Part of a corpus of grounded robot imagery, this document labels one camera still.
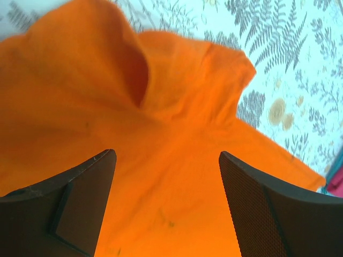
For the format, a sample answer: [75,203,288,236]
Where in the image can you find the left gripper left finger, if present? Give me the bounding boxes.
[1,149,116,257]

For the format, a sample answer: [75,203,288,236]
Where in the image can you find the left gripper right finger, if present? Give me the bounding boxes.
[219,152,342,256]

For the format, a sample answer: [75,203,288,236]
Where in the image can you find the orange t shirt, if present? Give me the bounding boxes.
[1,1,325,256]

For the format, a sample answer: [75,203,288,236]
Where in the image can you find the folded magenta t shirt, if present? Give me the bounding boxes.
[327,166,343,198]

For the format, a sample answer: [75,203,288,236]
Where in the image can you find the folded teal t shirt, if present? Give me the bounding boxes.
[318,150,342,196]

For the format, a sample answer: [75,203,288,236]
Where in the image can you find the floral patterned table mat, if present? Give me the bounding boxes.
[1,1,342,178]

